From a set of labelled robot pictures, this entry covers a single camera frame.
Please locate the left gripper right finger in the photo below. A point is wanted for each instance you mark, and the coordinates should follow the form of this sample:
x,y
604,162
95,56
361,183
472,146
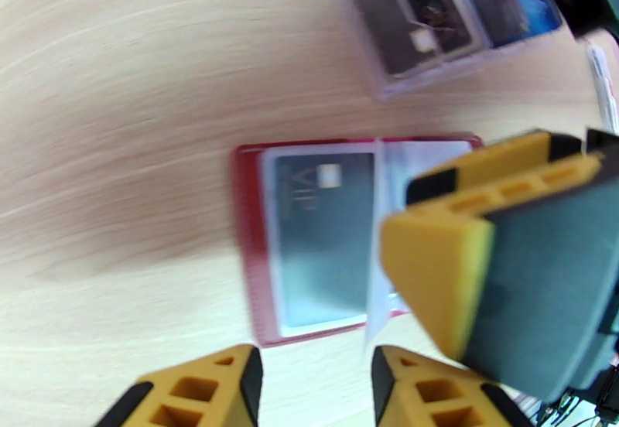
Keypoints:
x,y
425,401

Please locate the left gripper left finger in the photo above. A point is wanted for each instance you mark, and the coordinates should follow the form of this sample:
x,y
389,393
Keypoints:
x,y
217,396

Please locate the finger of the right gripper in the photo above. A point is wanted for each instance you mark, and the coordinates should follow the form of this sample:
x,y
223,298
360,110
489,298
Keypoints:
x,y
493,169
532,285

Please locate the red leather card holder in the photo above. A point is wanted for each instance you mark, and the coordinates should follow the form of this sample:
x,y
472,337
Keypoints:
x,y
246,246

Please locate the blue card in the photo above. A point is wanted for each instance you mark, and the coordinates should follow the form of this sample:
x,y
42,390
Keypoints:
x,y
537,10

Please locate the grey-teal VIP card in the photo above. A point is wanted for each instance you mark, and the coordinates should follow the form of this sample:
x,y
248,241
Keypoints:
x,y
324,246

